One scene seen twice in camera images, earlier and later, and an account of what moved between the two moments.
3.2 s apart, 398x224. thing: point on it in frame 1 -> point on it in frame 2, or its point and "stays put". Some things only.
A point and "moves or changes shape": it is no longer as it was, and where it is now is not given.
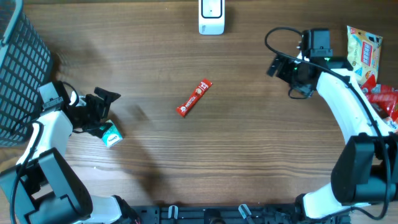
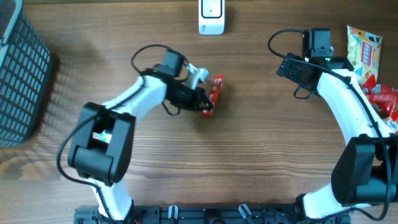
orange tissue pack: (392, 123) stays put
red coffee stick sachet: (194, 98) moves or changes shape
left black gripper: (101, 106) -> (199, 95)
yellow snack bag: (364, 50) stays put
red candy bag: (383, 96) stays put
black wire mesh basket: (25, 66) stays put
